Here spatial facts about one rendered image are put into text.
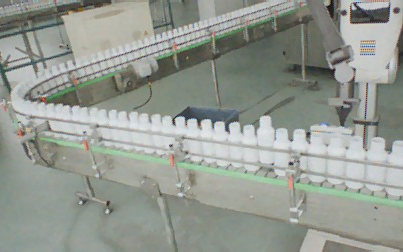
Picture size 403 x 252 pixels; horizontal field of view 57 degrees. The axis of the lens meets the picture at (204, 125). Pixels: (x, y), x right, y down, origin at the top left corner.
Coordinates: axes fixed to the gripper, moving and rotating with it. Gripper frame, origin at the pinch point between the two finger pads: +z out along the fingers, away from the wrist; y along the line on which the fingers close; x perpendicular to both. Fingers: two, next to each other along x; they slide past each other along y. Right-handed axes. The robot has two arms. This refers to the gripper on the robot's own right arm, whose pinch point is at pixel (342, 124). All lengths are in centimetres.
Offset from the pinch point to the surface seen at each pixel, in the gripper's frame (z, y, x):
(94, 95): 2, -184, 62
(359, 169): 11.4, 8.6, -17.3
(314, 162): 11.1, -4.7, -17.8
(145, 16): -99, -334, 308
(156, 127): 6, -67, -17
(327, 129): 1.9, -4.2, -3.6
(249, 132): 3.6, -27.0, -18.9
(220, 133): 5.3, -38.5, -18.1
